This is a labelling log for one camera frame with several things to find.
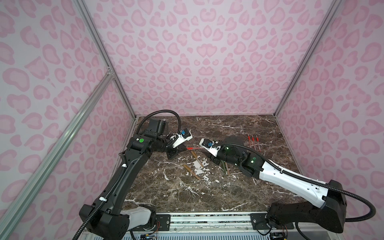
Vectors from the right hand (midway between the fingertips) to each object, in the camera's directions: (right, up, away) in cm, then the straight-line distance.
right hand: (205, 145), depth 72 cm
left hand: (-10, +1, 0) cm, 10 cm away
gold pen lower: (-7, -18, +19) cm, 27 cm away
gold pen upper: (-4, -11, +24) cm, 26 cm away
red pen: (-7, -1, +1) cm, 7 cm away
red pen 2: (+33, 0, +34) cm, 48 cm away
